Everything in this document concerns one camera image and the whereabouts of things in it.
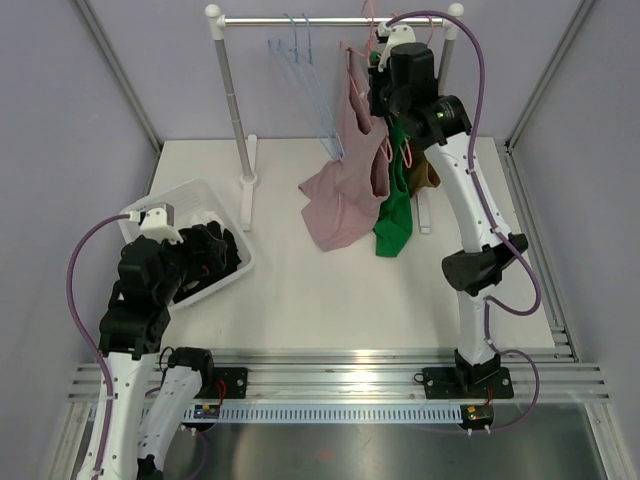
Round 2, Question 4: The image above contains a black tank top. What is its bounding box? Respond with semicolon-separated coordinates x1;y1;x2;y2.
174;220;241;302

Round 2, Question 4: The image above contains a white tank top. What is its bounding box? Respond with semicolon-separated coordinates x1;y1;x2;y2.
188;210;225;228

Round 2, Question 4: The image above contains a pink wire hanger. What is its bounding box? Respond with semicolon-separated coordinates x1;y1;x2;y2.
426;16;436;47
342;0;393;163
400;138;413;169

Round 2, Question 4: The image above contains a light blue wire hanger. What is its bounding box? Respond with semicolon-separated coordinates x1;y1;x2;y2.
278;13;344;160
267;13;344;160

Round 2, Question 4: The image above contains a mauve pink tank top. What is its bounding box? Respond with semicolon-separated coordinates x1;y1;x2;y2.
299;48;392;252

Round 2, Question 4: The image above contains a green tank top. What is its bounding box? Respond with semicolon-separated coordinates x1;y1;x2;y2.
374;121;413;258

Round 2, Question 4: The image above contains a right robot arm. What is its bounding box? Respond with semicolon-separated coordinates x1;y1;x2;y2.
369;41;528;399

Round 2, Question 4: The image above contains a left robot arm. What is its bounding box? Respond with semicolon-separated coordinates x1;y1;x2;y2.
78;220;239;479

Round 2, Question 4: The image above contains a brown tank top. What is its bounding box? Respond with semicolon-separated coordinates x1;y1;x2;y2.
405;152;441;197

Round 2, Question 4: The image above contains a white plastic laundry basket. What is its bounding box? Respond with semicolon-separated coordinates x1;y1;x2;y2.
120;178;255;311

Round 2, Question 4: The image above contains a metal clothes rack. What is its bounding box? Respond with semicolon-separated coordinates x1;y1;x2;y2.
205;3;464;232

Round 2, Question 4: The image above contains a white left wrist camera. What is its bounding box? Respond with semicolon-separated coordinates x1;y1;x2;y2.
125;202;183;245

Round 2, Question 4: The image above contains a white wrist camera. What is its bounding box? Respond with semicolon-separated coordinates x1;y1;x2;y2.
376;22;416;72
125;202;183;245

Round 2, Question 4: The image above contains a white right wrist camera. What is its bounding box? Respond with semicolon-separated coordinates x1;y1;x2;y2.
376;22;416;72

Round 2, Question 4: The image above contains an aluminium mounting rail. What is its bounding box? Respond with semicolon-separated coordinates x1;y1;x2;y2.
67;348;614;424

